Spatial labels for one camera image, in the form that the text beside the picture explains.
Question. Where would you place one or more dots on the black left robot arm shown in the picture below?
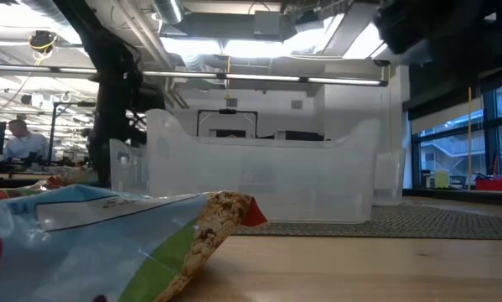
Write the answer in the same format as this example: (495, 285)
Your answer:
(110, 105)

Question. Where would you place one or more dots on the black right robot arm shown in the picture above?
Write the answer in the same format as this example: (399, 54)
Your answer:
(435, 25)

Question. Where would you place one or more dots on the light blue green granola bar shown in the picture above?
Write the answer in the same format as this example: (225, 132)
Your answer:
(87, 243)

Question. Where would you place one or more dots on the red green granola bar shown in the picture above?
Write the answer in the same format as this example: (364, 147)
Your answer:
(11, 193)

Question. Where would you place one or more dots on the large clear plastic bin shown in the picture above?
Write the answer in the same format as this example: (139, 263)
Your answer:
(275, 180)

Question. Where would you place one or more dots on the long LED light bar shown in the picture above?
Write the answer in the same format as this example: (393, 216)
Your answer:
(259, 77)

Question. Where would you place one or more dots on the small clear plastic bin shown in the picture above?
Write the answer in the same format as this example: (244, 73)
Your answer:
(127, 168)
(389, 176)

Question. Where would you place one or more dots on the grey woven placemat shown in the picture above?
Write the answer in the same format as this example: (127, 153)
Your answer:
(422, 222)

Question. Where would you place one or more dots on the yellow green container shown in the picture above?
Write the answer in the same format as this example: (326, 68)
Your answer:
(442, 179)

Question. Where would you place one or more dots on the black stand with crossbar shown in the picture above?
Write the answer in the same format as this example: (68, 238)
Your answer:
(55, 126)

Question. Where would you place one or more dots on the person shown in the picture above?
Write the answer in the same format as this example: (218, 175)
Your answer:
(24, 144)

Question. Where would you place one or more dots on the red box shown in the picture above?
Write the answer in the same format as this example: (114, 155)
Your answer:
(497, 185)

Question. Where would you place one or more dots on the black metal workstation frame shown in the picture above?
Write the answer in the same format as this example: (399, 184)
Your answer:
(227, 111)

